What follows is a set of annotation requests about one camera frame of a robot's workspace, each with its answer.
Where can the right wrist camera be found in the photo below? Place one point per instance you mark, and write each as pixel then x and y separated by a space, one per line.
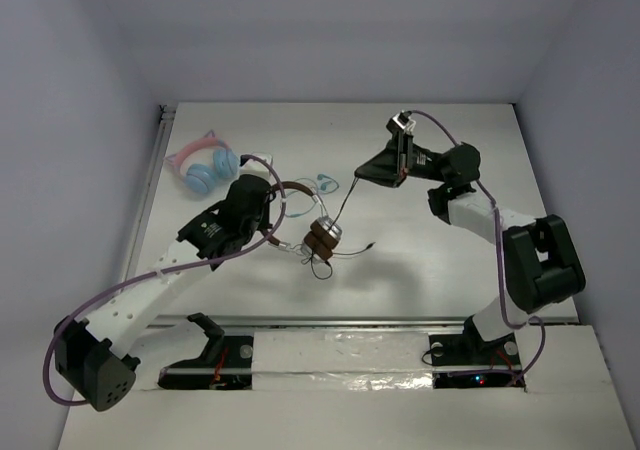
pixel 401 124

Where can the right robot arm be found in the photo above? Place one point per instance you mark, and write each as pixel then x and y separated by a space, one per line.
pixel 537 263

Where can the aluminium rail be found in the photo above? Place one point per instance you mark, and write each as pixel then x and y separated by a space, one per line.
pixel 164 321
pixel 134 244

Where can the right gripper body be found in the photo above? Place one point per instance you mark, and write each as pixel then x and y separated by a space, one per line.
pixel 417 162

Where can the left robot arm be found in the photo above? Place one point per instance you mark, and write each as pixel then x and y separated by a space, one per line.
pixel 90 347

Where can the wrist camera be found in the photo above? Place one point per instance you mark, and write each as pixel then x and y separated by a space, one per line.
pixel 254 165
pixel 401 124

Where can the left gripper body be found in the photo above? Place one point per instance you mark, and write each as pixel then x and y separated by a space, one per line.
pixel 261 215

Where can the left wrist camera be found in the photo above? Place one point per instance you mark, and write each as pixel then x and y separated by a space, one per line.
pixel 254 165

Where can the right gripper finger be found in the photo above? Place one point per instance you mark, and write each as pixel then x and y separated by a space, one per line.
pixel 387 180
pixel 385 165

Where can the pink blue cat headphones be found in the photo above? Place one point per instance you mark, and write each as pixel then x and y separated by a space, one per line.
pixel 204 163

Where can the white foam block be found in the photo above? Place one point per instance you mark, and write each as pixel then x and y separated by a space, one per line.
pixel 349 360

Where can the brown silver headphones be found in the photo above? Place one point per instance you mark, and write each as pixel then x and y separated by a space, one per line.
pixel 324 233

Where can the left aluminium rail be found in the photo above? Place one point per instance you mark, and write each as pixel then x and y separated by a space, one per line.
pixel 134 244

